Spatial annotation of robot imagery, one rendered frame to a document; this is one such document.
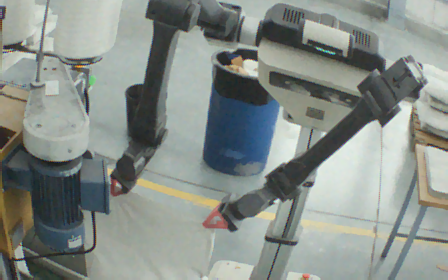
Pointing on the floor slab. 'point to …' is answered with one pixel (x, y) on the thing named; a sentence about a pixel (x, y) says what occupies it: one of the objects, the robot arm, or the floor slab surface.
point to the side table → (417, 213)
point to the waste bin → (238, 117)
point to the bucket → (132, 101)
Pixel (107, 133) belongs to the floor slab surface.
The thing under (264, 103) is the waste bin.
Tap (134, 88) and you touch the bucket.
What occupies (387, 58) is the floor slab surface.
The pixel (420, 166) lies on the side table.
